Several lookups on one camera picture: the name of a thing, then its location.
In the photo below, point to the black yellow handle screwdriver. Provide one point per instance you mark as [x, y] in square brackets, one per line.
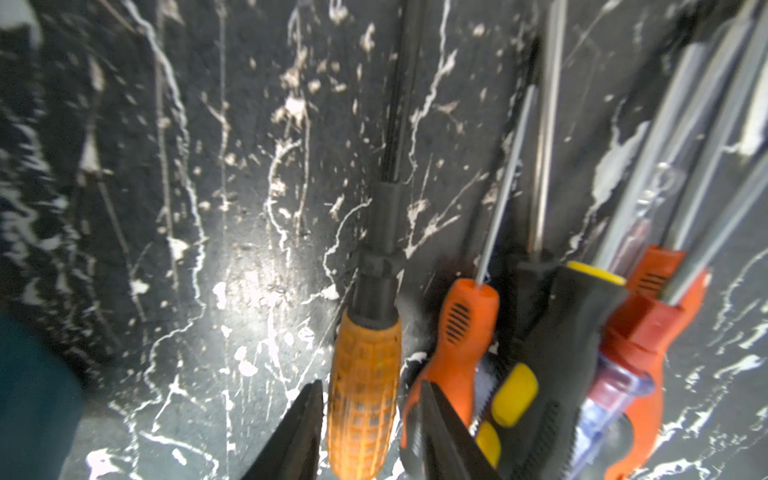
[527, 427]

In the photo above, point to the teal storage tray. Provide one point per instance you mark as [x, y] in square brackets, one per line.
[41, 405]

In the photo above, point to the red clear tester screwdriver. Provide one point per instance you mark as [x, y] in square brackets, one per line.
[705, 84]

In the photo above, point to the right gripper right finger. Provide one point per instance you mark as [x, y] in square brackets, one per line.
[449, 451]

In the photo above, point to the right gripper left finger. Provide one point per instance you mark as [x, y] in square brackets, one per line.
[292, 452]

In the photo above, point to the small orange handle screwdriver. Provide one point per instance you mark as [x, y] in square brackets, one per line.
[468, 315]

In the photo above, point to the slim steel shaft screwdriver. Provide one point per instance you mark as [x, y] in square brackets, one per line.
[533, 273]

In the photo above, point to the large orange handle screwdriver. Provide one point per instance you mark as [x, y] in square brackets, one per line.
[668, 288]

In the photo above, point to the amber handle black screwdriver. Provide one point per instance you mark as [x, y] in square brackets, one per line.
[364, 378]

